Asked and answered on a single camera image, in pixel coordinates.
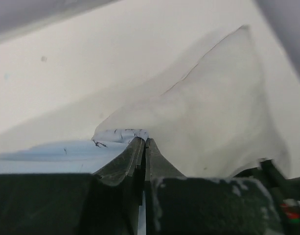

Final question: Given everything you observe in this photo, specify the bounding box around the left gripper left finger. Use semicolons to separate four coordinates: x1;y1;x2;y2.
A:
0;136;145;235

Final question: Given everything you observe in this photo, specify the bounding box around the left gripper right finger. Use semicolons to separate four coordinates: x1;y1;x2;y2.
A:
145;139;284;235

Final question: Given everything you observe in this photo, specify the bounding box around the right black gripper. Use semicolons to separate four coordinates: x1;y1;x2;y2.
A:
234;159;300;235

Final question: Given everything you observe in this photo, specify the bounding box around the light blue pillowcase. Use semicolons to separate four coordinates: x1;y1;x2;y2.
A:
0;127;150;235

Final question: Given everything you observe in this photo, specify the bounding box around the white pillow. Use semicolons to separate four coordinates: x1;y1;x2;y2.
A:
93;25;291;177

